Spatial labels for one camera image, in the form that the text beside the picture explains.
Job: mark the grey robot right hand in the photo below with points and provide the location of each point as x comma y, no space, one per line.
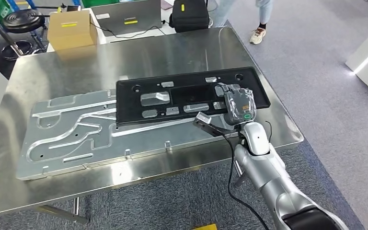
239,108

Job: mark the black plastic mounting panel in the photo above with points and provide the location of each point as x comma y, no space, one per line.
190,95

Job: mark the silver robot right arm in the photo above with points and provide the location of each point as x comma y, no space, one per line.
260,158

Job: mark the stainless steel workbench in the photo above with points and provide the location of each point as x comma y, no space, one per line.
76,73

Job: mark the pale sneaker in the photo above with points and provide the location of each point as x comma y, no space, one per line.
257,35

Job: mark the person's leg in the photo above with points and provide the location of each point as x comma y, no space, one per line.
265,9

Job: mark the black bag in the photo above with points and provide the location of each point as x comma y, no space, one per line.
188,16

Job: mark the yellow floor tape square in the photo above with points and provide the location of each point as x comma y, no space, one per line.
206,227

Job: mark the black flat mat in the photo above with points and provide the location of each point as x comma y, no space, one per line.
127,14

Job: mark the white table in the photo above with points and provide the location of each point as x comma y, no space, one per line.
103,35

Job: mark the embossed aluminium sheet panel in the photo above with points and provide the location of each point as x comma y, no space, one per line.
76,143

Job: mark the brown cardboard box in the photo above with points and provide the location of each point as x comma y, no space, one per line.
71,30

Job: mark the black round stool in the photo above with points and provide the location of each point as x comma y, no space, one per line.
23,19

